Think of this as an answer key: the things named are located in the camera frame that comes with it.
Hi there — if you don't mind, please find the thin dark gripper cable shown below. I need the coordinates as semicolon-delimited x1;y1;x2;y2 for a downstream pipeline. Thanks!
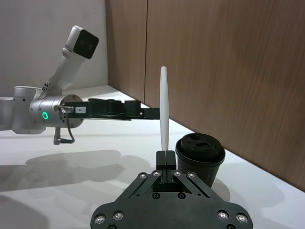
52;105;75;146

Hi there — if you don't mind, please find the black paper cup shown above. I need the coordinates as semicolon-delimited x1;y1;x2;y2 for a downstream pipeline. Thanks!
176;152;224;189

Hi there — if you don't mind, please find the black plastic cup lid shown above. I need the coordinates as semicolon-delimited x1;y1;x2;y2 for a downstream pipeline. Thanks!
175;133;226;168

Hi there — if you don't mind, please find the white tapered plastic stick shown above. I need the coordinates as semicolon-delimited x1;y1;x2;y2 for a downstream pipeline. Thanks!
160;66;170;152

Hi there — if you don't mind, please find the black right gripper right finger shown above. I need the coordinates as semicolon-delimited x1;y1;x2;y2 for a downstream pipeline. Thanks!
166;150;217;199

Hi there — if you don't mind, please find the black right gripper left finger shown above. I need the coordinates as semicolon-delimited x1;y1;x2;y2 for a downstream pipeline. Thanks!
127;150;167;199

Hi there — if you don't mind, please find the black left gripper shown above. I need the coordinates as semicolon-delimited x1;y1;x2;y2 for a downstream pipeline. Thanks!
62;98;160;122

